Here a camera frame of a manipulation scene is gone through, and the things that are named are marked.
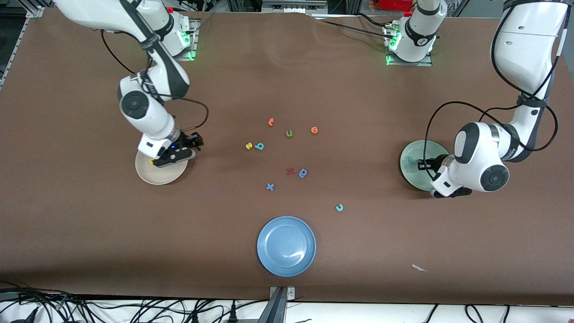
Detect grey equipment panel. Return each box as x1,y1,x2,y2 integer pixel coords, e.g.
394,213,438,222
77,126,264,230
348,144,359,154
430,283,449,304
262,0,328,14

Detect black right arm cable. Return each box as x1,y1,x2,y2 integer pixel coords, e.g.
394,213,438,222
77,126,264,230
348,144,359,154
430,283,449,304
101,29,210,134

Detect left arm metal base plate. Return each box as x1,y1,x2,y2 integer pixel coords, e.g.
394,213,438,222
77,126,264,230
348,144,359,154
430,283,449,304
383,22,433,67

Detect aluminium table bracket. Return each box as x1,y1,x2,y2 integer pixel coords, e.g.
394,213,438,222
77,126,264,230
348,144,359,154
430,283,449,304
258,286,296,323

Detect loose black floor cables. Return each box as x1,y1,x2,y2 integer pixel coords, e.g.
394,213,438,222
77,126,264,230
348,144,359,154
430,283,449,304
422,304,512,323

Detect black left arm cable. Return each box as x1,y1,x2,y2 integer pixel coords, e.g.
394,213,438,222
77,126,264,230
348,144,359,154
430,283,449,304
424,0,566,180

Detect red box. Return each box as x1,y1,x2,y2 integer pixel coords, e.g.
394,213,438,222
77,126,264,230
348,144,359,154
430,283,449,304
377,0,415,12

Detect blue ceramic plate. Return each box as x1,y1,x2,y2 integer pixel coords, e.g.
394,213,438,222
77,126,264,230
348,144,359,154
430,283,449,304
257,216,317,278

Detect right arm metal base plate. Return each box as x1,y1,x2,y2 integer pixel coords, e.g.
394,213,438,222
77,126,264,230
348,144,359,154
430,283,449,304
173,18,198,61

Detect pale green ceramic plate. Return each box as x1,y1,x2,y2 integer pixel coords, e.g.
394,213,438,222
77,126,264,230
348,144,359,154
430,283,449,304
400,140,451,192

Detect black base power cable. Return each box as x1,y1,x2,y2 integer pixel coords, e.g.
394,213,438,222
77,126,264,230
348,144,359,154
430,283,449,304
314,13,395,41

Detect tangled black floor cables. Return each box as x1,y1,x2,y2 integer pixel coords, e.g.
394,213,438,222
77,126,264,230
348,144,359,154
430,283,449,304
0,280,270,323

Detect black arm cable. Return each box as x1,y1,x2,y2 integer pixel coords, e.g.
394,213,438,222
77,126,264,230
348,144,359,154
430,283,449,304
101,29,210,134
424,0,566,180

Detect beige ceramic plate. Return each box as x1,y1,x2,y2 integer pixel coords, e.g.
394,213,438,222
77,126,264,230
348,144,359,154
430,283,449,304
135,135,189,186

